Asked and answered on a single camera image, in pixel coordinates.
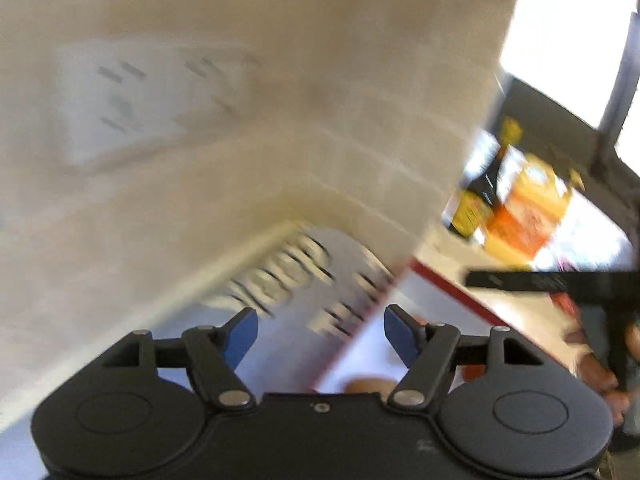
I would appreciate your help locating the white five-hole wall socket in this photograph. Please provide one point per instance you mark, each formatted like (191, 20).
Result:
(122, 105)

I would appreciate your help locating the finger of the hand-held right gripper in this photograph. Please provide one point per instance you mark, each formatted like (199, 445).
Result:
(540, 281)

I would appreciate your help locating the red box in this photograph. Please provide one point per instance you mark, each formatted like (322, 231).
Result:
(450, 310)

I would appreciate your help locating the white three-hole wall socket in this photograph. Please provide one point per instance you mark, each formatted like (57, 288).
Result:
(212, 85)

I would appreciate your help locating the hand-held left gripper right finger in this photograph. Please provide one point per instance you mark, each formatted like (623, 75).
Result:
(400, 336)

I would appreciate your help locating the large orange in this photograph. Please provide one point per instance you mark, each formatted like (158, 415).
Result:
(473, 371)

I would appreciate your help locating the window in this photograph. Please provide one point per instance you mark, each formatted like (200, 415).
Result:
(565, 35)

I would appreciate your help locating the dark bottle with yellow label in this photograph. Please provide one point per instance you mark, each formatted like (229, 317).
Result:
(475, 195)

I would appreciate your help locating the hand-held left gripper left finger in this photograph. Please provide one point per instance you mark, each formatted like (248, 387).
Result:
(242, 334)

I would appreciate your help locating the blue mat with white letters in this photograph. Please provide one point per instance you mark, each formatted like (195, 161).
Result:
(295, 350)

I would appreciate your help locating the person's right hand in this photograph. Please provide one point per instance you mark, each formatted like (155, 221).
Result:
(597, 375)

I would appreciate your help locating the orange snack bag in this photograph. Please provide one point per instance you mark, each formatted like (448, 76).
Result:
(530, 210)

